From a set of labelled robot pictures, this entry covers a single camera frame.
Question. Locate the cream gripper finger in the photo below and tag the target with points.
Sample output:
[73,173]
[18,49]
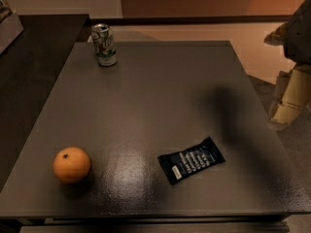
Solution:
[277,37]
[292,94]

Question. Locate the grey box at left edge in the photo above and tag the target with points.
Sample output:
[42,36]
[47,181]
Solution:
[10,29]

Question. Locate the black snack bar wrapper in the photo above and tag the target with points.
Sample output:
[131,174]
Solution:
[182,164]

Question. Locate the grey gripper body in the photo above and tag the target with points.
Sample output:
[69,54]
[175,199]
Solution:
[300,38]

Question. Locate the green white 7up can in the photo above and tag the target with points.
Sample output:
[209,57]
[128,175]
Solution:
[103,41]

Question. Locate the orange fruit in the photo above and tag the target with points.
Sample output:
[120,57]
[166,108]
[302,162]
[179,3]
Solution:
[71,165]

